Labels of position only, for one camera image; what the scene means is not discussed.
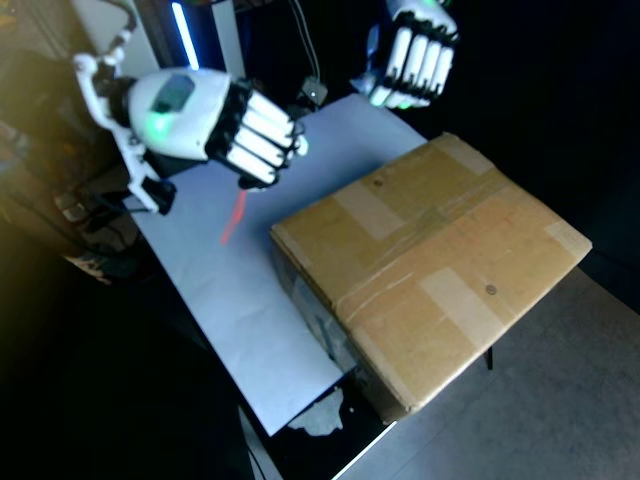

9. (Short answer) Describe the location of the white table sheet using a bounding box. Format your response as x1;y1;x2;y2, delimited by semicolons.
127;93;429;437

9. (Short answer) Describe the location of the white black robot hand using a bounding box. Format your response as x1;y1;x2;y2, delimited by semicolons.
367;0;460;110
125;67;310;194

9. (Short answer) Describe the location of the thin white cable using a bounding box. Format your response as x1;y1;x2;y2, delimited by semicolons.
289;0;322;79

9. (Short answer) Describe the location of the brown cardboard box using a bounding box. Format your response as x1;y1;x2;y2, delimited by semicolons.
269;131;594;426

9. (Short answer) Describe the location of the blue white light strip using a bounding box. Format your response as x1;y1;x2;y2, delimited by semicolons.
171;2;200;71

